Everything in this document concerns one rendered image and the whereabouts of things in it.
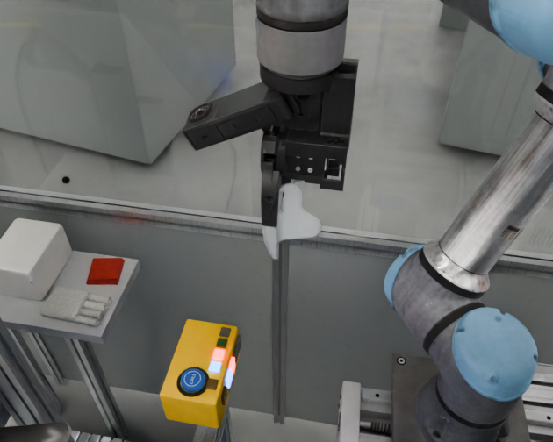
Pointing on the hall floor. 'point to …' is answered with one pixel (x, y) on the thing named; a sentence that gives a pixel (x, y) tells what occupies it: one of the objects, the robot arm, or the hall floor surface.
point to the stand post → (15, 375)
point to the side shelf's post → (98, 387)
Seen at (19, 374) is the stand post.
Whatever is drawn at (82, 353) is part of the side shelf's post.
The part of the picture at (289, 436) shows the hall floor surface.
